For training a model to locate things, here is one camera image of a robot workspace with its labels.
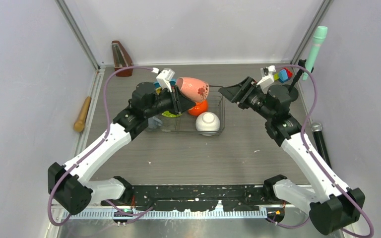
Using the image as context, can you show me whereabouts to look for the grey blue mug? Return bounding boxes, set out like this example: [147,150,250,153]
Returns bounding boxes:
[148,117,163,129]

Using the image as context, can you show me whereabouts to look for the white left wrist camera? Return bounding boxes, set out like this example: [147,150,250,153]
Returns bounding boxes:
[152,67,175,93]

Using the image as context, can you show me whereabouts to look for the wooden rolling pin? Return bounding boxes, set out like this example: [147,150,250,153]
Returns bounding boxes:
[73,97,92,132]

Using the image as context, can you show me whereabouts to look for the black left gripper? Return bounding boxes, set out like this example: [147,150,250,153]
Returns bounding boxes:
[145,84,195,119]

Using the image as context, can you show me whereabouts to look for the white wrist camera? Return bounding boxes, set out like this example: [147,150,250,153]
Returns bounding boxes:
[256,65,276,93]
[152,67,175,93]

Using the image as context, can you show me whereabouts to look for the lime green plate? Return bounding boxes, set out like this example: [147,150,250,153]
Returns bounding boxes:
[161,111,182,118]

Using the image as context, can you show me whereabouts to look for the black wire dish rack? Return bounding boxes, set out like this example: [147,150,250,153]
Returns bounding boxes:
[146,86,225,136]

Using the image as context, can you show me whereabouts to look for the blue polka dot plate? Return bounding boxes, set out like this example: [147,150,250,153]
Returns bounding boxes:
[154,81,176,89]

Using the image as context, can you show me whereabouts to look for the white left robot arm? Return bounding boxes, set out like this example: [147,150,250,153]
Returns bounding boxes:
[48,82,196,215]

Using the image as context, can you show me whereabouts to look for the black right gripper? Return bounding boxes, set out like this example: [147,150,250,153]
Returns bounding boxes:
[218,76,274,121]

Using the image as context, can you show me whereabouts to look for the black handheld microphone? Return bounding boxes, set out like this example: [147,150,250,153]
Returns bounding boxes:
[311,122,331,168]

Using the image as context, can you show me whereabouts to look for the orange bowl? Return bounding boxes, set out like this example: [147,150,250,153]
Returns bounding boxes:
[188,100,209,117]

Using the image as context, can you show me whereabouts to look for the pink mug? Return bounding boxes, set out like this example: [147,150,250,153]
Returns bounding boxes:
[176,77,210,103]

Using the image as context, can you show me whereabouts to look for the black microphone stand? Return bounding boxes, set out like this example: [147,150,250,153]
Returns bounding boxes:
[285,59,308,102]

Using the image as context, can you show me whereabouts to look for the white bowl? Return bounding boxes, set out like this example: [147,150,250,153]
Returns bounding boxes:
[195,112,220,136]

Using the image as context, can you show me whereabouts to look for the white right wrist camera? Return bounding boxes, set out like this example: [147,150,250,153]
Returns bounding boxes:
[256,65,276,93]

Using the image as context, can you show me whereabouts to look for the colourful toy blocks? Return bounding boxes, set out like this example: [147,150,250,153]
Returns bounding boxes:
[273,67,293,83]

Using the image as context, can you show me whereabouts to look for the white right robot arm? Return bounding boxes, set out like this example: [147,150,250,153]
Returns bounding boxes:
[218,77,365,235]

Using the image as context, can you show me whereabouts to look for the brown metronome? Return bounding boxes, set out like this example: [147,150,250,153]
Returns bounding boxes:
[111,40,133,77]

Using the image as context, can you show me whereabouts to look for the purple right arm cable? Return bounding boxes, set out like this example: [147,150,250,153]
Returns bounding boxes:
[266,64,375,238]

